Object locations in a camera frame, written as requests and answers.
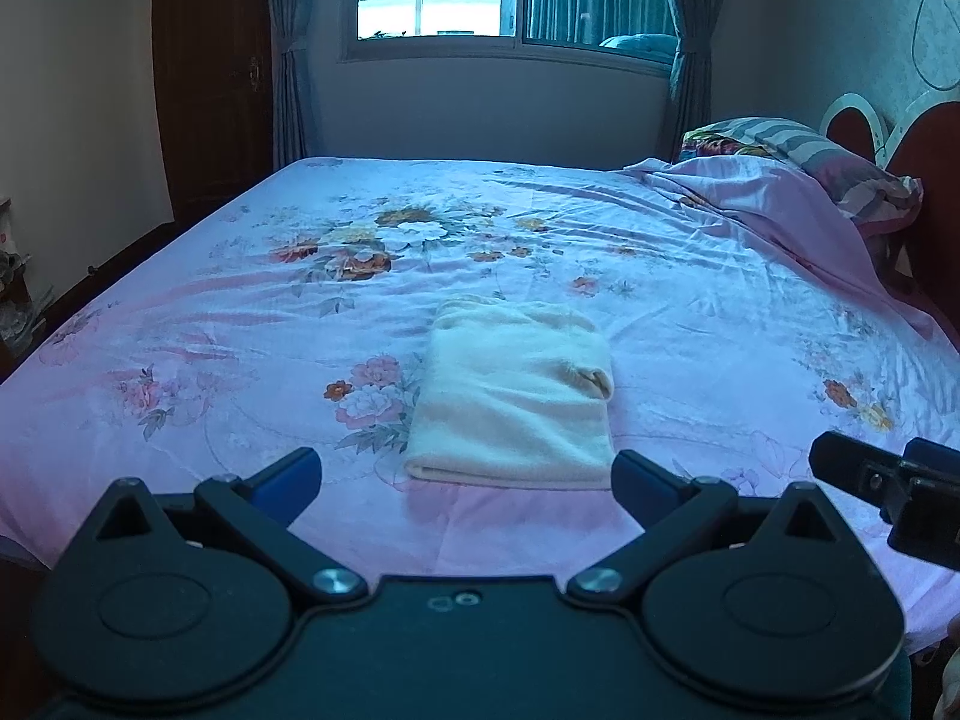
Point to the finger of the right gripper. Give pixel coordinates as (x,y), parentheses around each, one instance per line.
(861,470)
(936,458)

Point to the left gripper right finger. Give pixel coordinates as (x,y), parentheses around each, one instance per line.
(678,516)

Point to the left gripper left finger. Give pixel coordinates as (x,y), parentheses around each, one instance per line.
(252,517)

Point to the cream knit sweater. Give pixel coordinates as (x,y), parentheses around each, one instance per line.
(513,395)

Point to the person's right hand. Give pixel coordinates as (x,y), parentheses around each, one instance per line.
(948,704)

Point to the red white headboard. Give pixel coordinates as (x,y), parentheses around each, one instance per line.
(923,257)

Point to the striped floral pillow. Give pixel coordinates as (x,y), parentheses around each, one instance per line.
(876,201)

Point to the pink floral bed sheet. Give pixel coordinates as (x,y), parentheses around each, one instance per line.
(299,315)

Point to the pink quilt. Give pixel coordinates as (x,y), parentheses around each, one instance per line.
(789,210)

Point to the dark wooden door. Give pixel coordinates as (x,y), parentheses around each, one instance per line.
(212,62)

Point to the right blue-grey curtain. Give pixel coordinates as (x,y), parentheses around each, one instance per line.
(690,90)

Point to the blue-grey curtain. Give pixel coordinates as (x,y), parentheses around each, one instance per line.
(690,90)
(296,131)

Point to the left blue-grey curtain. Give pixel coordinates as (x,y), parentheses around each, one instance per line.
(296,131)

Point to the window with frame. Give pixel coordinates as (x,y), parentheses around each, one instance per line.
(597,31)

